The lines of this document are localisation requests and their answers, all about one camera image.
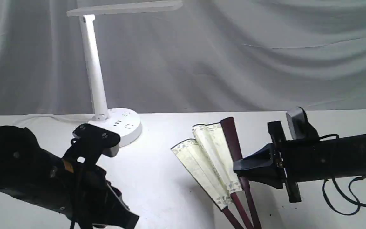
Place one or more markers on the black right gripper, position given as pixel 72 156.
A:
pixel 271 156

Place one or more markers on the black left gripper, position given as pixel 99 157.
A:
pixel 83 195

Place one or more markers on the paper folding fan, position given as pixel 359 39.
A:
pixel 209 158

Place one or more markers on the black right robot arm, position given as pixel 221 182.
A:
pixel 285 163

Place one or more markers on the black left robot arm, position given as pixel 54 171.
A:
pixel 26 169

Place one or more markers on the white desk lamp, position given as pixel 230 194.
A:
pixel 122 121

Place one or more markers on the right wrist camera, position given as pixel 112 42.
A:
pixel 299 126

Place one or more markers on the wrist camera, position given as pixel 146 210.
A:
pixel 299 126
pixel 90 142

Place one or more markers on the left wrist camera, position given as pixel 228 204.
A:
pixel 90 142

